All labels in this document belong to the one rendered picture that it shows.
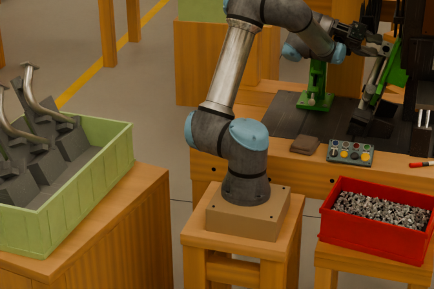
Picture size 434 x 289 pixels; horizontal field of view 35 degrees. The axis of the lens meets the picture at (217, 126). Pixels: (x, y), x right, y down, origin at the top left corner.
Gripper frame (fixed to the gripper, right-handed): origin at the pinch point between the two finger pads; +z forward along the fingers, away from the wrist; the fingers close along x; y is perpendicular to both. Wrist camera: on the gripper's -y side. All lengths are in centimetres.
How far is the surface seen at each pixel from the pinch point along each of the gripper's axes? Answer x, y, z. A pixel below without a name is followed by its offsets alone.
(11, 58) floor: 20, -298, -265
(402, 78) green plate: -9.4, 4.3, 9.1
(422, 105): -21.9, 18.2, 16.4
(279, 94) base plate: -15, -40, -31
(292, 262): -81, -4, -3
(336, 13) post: 17.3, -20.2, -21.3
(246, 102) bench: -24, -38, -42
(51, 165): -83, 3, -90
